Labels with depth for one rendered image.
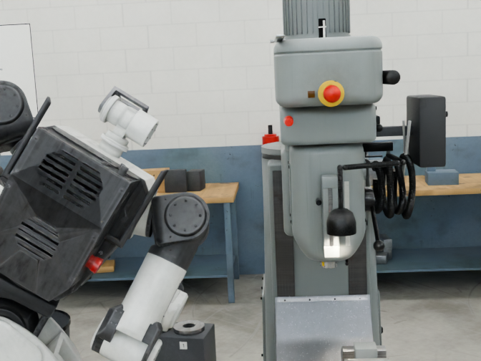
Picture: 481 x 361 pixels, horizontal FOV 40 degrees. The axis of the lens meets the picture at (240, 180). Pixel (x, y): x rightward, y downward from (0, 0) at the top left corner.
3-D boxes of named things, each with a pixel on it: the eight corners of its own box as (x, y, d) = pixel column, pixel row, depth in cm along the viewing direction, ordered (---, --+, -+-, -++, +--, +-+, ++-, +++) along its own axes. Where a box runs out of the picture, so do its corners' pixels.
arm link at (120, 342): (160, 339, 154) (130, 390, 136) (121, 319, 154) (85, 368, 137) (176, 303, 150) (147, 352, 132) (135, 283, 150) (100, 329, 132)
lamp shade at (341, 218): (333, 237, 159) (333, 212, 158) (322, 230, 166) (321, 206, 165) (361, 234, 161) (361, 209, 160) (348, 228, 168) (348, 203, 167)
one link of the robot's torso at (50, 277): (78, 346, 123) (177, 181, 121) (-81, 250, 123) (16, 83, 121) (111, 306, 153) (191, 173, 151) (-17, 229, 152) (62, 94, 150)
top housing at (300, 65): (387, 103, 156) (386, 34, 153) (275, 108, 157) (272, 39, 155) (361, 97, 202) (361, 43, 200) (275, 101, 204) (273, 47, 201)
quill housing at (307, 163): (371, 263, 175) (368, 142, 170) (292, 266, 176) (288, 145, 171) (361, 245, 194) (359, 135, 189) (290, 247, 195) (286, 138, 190)
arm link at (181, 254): (185, 268, 131) (215, 206, 135) (144, 248, 132) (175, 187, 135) (187, 273, 143) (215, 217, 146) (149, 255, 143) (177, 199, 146)
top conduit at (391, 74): (400, 84, 158) (400, 69, 157) (382, 85, 158) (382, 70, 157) (373, 82, 202) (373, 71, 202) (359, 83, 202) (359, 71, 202)
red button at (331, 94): (341, 102, 151) (341, 84, 151) (323, 103, 151) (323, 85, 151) (340, 102, 155) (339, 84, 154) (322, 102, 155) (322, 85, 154)
